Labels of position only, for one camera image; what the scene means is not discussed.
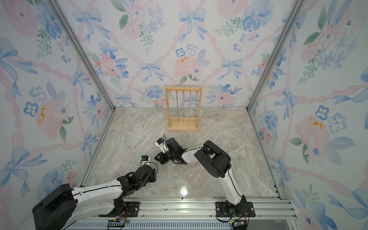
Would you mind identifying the wooden jewelry display stand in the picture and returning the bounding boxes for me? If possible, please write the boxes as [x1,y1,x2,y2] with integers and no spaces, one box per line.
[165,85,203,131]

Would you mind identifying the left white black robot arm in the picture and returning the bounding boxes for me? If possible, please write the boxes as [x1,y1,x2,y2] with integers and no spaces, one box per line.
[32,163,157,230]

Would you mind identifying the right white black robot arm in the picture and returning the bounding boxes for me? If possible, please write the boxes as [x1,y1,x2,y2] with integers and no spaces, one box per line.
[155,138,251,217]

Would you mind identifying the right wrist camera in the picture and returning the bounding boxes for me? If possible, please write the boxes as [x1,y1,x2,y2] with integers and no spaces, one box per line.
[155,139,168,154]

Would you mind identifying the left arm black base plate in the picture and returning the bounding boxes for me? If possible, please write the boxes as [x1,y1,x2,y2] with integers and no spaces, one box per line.
[98,202,140,218]

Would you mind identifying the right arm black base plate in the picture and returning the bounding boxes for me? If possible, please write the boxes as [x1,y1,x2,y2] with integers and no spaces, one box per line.
[215,201,256,218]

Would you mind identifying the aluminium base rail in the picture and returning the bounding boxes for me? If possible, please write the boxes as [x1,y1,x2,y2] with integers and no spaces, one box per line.
[54,196,301,230]

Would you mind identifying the left aluminium corner post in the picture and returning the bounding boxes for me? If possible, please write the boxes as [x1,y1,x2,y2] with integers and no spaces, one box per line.
[46,0,115,111]

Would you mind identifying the aluminium corner post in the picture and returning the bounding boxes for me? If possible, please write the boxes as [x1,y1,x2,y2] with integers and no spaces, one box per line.
[247,0,305,113]
[46,0,115,111]

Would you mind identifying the right aluminium corner post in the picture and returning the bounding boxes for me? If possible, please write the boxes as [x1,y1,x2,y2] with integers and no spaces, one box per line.
[247,0,305,113]

